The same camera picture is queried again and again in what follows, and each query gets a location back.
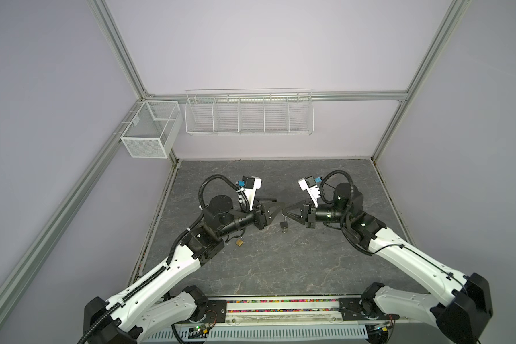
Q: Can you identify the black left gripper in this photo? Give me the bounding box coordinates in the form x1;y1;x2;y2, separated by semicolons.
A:
218;196;284;239

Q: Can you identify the dark grey padlock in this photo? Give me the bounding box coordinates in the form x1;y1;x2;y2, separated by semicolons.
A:
280;221;289;233

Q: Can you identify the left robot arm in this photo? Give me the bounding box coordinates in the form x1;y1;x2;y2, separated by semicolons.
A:
79;174;285;343

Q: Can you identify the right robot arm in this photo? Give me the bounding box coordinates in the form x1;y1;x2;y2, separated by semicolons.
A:
282;170;494;343

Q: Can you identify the white mesh box basket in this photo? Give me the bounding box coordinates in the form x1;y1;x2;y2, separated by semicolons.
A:
120;100;183;159

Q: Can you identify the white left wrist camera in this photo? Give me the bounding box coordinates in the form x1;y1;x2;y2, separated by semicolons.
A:
237;176;262;212

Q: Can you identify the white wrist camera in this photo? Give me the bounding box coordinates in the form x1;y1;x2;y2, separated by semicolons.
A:
237;176;262;212
298;176;322;207

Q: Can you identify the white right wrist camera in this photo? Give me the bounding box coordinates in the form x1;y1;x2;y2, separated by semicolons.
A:
298;176;322;207

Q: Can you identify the white wire shelf basket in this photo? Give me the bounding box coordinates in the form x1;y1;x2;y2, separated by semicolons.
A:
185;88;315;136

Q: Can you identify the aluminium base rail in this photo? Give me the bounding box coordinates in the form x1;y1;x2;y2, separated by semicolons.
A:
98;294;470;344

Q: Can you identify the aluminium enclosure frame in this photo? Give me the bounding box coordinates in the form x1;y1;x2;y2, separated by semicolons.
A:
0;1;470;330

